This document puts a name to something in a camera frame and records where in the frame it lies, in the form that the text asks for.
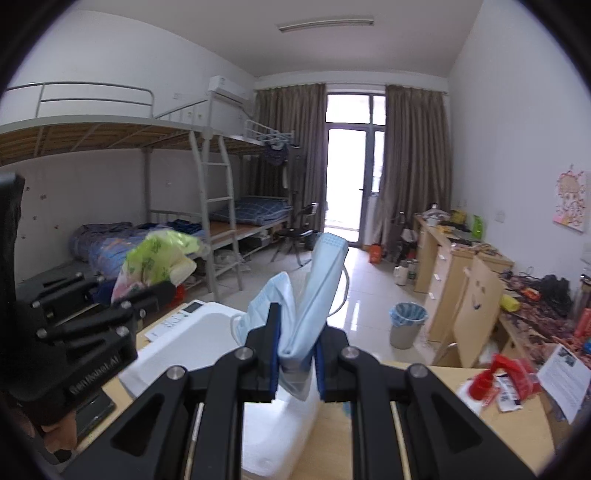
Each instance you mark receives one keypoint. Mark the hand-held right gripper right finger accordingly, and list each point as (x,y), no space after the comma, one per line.
(321,369)

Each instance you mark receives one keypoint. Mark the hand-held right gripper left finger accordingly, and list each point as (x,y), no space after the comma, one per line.
(275,350)

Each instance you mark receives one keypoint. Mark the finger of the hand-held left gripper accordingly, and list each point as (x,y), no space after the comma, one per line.
(69,297)
(115,316)

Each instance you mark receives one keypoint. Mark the white foam box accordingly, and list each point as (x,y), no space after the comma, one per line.
(184,350)

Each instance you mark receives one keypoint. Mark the blue face mask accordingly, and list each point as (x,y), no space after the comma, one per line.
(318,286)

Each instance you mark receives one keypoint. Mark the person's left hand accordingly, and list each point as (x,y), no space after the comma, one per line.
(60,434)

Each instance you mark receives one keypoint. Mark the black smartphone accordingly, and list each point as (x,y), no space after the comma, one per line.
(94,415)

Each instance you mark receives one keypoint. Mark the blue and orange quilt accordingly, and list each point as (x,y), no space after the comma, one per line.
(104,247)

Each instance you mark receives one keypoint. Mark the white remote control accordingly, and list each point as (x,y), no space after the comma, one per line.
(184,318)

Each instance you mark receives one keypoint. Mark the red bag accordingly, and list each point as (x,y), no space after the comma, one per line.
(181,293)

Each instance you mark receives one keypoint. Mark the green printed plastic bag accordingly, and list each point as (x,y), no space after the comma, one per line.
(157,258)

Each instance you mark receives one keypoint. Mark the trash bin with blue bag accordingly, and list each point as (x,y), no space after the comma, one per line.
(407,325)

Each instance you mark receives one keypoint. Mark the black folding chair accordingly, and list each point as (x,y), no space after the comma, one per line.
(295,233)

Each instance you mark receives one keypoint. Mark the orange bag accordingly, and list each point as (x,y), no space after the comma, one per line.
(375,254)

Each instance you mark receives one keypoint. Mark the thermos flasks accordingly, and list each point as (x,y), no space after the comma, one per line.
(406,272)

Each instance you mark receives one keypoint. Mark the blue plaid bedding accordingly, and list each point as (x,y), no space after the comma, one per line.
(256,210)

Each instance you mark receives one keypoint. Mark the light wooden drawer desk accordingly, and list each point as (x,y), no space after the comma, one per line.
(438,267)

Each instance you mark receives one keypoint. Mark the wooden board with face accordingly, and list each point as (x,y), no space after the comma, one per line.
(475,314)

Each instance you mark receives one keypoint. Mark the grey metal bunk bed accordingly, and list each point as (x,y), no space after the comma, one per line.
(258,138)
(115,129)

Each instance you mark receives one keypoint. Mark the glass balcony door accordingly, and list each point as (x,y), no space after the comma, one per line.
(353,175)

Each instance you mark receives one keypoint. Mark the dark hanging clothes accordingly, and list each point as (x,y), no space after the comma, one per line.
(276,153)

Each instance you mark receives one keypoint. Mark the yellow packet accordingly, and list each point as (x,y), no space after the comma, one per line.
(509,302)

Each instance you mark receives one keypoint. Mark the red snack packet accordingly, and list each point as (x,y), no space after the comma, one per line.
(521,376)

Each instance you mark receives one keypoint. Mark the brown curtain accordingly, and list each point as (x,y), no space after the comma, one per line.
(413,161)
(291,147)

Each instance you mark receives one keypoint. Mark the yellow box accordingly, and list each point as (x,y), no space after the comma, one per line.
(458,217)

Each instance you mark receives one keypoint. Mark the green spray bottle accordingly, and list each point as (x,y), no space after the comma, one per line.
(478,227)

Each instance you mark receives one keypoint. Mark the patterned table cloth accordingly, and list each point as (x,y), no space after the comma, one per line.
(531,327)

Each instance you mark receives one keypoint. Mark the white printed paper sheet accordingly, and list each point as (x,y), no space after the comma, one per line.
(565,381)

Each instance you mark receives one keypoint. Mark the white air conditioner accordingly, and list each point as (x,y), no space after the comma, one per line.
(228,90)

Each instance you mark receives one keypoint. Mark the ceiling tube light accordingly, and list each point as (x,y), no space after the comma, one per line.
(325,24)

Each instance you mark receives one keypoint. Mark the pink cartoon wall poster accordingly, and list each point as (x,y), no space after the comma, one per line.
(572,196)

